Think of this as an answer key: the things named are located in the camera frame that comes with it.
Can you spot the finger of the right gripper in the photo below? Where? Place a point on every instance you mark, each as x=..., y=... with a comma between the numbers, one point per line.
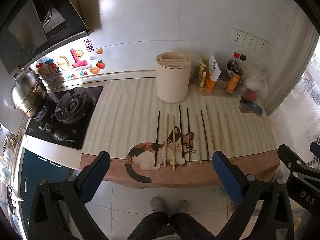
x=315, y=149
x=303, y=182

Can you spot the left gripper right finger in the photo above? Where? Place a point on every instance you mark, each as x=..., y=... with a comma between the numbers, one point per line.
x=275, y=219

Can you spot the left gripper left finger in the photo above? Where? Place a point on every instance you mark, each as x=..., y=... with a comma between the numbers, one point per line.
x=46, y=219

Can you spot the wooden chopstick green tip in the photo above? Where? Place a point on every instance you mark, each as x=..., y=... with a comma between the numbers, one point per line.
x=199, y=139

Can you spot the blue cabinet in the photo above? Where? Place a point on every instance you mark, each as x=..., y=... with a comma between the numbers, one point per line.
x=35, y=168

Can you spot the brown coaster card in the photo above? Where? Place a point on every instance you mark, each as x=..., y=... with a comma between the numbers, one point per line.
x=244, y=110

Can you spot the black gas stove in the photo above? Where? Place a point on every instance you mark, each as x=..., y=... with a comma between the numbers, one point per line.
x=65, y=118

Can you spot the white plastic bag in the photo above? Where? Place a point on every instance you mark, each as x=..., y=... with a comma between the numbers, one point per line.
x=255, y=85

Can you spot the striped cat table mat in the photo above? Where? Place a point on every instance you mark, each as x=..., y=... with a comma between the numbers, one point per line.
x=124, y=124

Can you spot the person legs and slippers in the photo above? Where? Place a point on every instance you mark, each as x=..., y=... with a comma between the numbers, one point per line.
x=159, y=225

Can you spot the steel cooking pot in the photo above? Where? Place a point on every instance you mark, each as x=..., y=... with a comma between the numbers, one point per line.
x=29, y=95

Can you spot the orange label jar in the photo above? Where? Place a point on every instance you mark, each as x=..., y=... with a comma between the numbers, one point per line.
x=236, y=75

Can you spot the black cap sauce bottle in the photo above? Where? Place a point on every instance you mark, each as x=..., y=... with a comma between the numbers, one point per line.
x=242, y=61

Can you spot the red cap sauce bottle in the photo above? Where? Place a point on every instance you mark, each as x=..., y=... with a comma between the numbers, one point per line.
x=233, y=62

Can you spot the orange seasoning box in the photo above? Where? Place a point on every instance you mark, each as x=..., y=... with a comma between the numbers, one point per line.
x=210, y=83

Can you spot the yellow seasoning box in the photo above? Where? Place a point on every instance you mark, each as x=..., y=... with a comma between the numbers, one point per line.
x=202, y=78

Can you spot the cream cylindrical utensil holder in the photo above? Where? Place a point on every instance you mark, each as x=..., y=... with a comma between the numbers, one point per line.
x=172, y=76

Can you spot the range hood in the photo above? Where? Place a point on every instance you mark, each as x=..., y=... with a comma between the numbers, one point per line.
x=31, y=29

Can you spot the colourful wall stickers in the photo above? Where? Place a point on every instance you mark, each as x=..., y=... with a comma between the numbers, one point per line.
x=72, y=61

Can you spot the white wall sockets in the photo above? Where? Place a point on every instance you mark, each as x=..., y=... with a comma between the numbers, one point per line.
x=248, y=41

